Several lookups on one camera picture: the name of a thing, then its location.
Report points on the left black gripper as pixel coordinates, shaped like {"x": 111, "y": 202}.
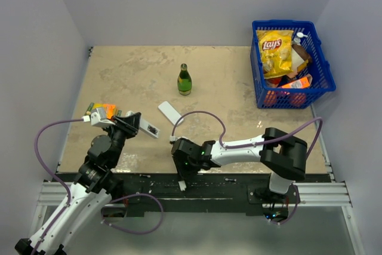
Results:
{"x": 130, "y": 124}

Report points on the brown white snack package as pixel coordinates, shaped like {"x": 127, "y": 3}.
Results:
{"x": 300, "y": 58}

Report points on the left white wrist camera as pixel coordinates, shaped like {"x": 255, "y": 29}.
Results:
{"x": 98, "y": 118}

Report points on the black corner bracket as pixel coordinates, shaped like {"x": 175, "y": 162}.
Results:
{"x": 90, "y": 51}

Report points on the white battery cover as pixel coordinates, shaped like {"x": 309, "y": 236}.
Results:
{"x": 182, "y": 185}

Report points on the blue plastic basket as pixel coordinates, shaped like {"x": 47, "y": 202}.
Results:
{"x": 268, "y": 92}

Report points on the orange carton box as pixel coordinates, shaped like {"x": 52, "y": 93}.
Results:
{"x": 301, "y": 83}

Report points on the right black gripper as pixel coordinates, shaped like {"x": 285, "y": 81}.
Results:
{"x": 184, "y": 174}

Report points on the green glass bottle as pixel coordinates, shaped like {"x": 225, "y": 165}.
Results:
{"x": 184, "y": 81}

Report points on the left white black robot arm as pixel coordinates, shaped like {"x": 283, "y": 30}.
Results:
{"x": 93, "y": 187}

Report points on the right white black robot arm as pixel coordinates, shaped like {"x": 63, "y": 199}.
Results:
{"x": 283, "y": 153}

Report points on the white cap bottle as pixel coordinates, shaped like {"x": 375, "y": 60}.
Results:
{"x": 298, "y": 38}

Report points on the yellow chips bag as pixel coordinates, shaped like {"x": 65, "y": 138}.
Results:
{"x": 275, "y": 52}

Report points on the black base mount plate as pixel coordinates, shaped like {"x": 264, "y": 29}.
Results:
{"x": 205, "y": 193}

